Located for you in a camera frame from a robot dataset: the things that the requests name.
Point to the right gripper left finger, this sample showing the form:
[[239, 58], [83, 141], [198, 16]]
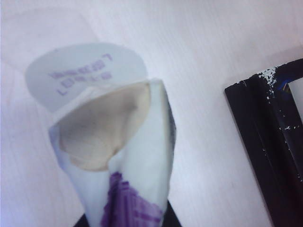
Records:
[[85, 220]]

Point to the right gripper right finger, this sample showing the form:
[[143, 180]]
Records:
[[171, 217]]

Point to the purple tissue packet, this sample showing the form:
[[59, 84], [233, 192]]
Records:
[[146, 153]]

